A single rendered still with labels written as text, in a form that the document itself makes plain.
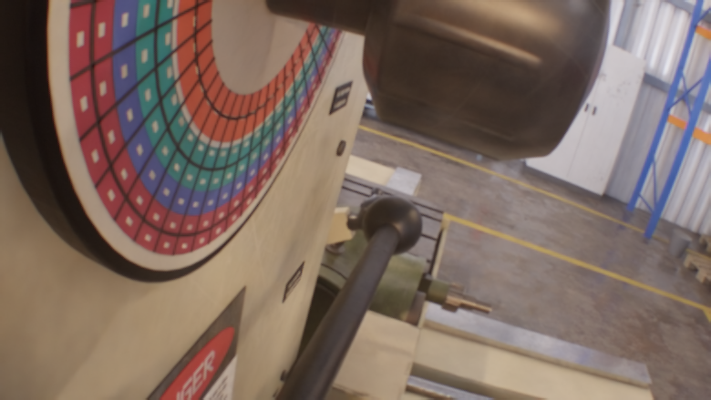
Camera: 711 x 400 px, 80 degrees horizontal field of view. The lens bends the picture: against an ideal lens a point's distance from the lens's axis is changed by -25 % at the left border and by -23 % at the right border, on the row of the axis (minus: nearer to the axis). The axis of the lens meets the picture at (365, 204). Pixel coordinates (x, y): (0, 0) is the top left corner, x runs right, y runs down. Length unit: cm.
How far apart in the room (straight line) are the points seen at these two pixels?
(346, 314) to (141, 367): 9
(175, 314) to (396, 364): 39
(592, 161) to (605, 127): 52
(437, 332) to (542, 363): 40
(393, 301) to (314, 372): 62
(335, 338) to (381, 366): 34
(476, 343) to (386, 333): 125
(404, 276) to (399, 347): 25
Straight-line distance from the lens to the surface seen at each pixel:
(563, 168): 728
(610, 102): 723
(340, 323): 21
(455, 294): 101
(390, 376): 54
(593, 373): 197
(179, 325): 19
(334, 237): 52
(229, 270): 22
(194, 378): 23
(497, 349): 184
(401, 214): 32
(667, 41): 810
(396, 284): 80
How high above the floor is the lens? 167
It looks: 22 degrees down
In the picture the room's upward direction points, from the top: 16 degrees clockwise
